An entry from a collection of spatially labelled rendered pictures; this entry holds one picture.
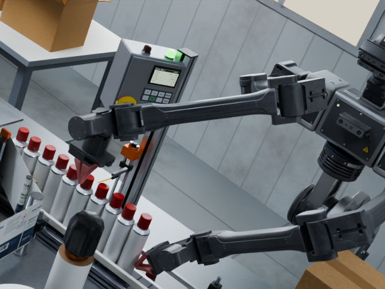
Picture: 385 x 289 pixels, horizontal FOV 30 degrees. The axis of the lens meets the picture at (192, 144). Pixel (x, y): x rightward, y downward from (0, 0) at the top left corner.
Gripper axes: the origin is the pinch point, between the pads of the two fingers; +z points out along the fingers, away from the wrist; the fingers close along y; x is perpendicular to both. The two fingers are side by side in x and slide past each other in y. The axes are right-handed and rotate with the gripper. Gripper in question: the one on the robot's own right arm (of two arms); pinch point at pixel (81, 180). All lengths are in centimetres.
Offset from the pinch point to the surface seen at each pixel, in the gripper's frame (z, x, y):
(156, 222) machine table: 35, 59, 2
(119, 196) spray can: 10.2, 19.7, 2.8
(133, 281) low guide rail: 27.6, 15.4, 18.1
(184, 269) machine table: 35, 45, 22
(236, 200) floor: 113, 257, -23
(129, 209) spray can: 10.2, 17.7, 7.8
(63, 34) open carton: 29, 142, -108
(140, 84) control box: -20.8, 22.3, -5.1
